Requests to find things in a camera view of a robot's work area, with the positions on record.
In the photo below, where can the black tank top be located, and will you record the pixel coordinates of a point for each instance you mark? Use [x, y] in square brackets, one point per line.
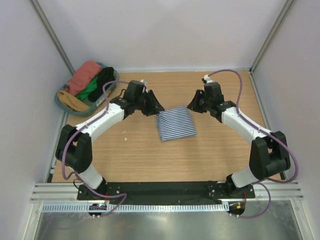
[105, 75]

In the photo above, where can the pink tank top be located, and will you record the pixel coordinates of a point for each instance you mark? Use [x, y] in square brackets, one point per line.
[82, 77]

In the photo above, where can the corner aluminium post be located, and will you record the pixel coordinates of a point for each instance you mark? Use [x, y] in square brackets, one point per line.
[51, 33]
[280, 19]

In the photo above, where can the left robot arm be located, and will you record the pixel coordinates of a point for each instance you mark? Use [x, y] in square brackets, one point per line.
[74, 148]

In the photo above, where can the teal plastic laundry basket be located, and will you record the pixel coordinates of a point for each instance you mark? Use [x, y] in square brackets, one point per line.
[107, 89]

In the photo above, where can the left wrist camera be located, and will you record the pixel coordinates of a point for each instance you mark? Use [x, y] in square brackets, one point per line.
[144, 82]

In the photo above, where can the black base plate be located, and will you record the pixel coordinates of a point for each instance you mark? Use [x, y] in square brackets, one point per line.
[176, 193]

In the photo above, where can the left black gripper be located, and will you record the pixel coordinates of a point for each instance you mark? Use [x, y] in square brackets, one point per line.
[154, 106]

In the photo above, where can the green tank top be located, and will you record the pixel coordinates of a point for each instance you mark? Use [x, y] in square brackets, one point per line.
[88, 89]

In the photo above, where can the blue white striped tank top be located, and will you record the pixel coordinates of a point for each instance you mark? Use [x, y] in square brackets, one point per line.
[174, 124]

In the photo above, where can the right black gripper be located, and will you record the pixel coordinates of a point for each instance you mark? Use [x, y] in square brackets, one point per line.
[194, 105]

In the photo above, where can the slotted cable duct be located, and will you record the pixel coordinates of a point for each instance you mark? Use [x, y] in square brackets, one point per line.
[102, 208]

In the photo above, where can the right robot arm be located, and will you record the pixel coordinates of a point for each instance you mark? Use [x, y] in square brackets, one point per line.
[268, 150]

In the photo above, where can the aluminium frame rail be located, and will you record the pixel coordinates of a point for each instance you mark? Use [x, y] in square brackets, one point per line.
[66, 192]

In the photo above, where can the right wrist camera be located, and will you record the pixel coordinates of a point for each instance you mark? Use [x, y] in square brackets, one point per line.
[206, 79]

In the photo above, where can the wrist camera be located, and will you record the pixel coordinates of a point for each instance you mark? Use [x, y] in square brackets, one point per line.
[144, 82]
[206, 79]

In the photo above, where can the left corner aluminium post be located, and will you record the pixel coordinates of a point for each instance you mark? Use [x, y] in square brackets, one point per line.
[51, 33]

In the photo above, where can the right corner aluminium post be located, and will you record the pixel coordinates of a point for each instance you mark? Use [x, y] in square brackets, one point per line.
[280, 19]

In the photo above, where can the tan tank top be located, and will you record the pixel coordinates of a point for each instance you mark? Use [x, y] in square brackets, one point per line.
[71, 102]

